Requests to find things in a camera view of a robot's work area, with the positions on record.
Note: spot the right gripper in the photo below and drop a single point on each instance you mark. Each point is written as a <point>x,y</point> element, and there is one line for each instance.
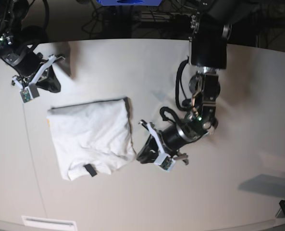
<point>27,68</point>

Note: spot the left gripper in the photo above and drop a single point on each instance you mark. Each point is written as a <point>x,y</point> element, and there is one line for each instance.
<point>178,137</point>

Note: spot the white printed T-shirt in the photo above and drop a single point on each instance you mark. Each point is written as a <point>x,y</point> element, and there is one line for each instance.
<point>92,138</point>

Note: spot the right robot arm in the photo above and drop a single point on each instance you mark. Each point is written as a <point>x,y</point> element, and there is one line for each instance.
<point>18,45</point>

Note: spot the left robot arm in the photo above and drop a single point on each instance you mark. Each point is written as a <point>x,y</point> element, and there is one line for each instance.
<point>197,83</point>

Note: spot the black power strip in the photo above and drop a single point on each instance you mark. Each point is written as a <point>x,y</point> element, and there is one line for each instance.
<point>151,16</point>

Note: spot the white paper label sheet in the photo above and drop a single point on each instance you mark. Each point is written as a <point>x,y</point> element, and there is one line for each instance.
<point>49,224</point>

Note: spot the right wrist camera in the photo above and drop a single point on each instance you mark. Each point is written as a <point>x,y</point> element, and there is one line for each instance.
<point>29,93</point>

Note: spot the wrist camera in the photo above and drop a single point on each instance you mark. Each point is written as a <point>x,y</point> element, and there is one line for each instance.
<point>166,162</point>
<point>29,93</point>

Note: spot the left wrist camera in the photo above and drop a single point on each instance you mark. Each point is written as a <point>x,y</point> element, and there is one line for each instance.
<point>166,162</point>

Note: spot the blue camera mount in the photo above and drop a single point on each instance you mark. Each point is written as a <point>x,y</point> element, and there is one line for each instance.
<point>129,2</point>

